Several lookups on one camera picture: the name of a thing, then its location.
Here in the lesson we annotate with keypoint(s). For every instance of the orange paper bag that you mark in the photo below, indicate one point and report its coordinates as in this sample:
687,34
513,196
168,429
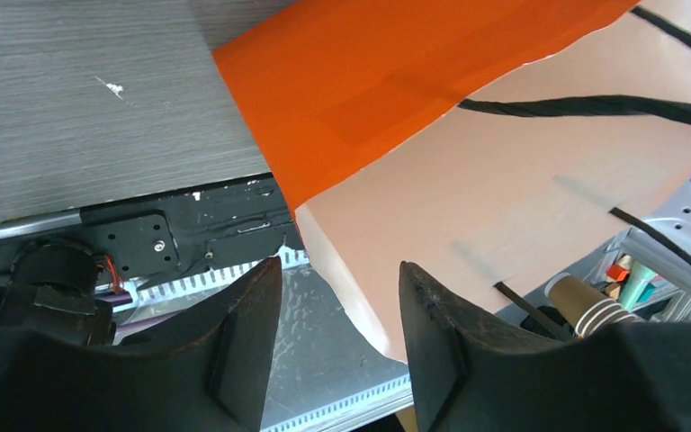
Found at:
355,106

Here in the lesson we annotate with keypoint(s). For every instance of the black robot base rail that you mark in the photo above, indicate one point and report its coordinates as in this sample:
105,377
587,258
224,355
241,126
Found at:
131,257

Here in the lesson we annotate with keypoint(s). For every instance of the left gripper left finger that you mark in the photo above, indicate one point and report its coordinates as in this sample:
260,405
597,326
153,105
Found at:
204,369

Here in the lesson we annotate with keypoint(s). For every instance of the brown striped background cup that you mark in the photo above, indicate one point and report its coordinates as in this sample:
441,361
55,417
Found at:
584,307

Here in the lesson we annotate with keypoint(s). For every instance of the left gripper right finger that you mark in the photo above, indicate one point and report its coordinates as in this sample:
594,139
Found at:
472,371

